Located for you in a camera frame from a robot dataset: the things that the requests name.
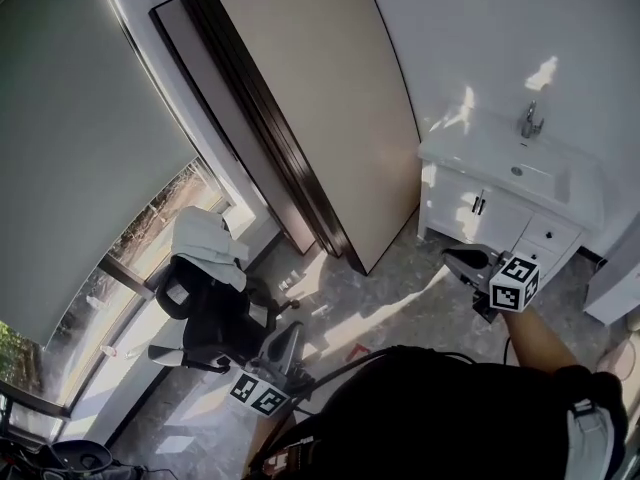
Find person's left forearm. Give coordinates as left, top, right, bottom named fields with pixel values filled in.
left=246, top=410, right=294, bottom=475

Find white cloth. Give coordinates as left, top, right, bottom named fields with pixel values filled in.
left=169, top=206, right=251, bottom=290

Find white drawer with black knob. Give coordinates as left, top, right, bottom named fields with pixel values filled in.
left=522, top=215, right=585, bottom=258
left=514, top=240, right=571, bottom=283

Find white vanity cabinet with sink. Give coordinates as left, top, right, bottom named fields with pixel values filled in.
left=417, top=106, right=607, bottom=290

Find white water dispenser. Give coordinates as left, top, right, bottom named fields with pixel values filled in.
left=583, top=217, right=640, bottom=327

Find person wearing head camera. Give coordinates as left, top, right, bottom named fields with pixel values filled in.
left=247, top=345, right=630, bottom=480

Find large beige panel board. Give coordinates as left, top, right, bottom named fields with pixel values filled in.
left=207, top=0, right=422, bottom=277

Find dark brown panel board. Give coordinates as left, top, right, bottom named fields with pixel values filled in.
left=180, top=0, right=354, bottom=260

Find grey shoulder strap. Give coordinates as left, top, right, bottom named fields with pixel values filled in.
left=567, top=396, right=617, bottom=480

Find grey roller blind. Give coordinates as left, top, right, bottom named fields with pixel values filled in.
left=0, top=0, right=200, bottom=348

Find black office chair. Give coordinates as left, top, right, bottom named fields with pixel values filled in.
left=147, top=255, right=302, bottom=375

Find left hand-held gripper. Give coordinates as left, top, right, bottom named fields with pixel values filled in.
left=229, top=322, right=317, bottom=419

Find person's right forearm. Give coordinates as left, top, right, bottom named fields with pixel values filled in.
left=501, top=309, right=590, bottom=380

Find red black chest box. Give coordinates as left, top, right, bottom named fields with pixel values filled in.
left=262, top=435, right=322, bottom=475

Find pale panel board dark edge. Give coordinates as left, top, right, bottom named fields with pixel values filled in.
left=148, top=0, right=317, bottom=257

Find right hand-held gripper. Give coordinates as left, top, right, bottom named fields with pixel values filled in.
left=442, top=244, right=542, bottom=323

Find large window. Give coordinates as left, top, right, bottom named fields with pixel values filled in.
left=0, top=156, right=282, bottom=422

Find chrome faucet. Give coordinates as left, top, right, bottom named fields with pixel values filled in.
left=519, top=99, right=546, bottom=140

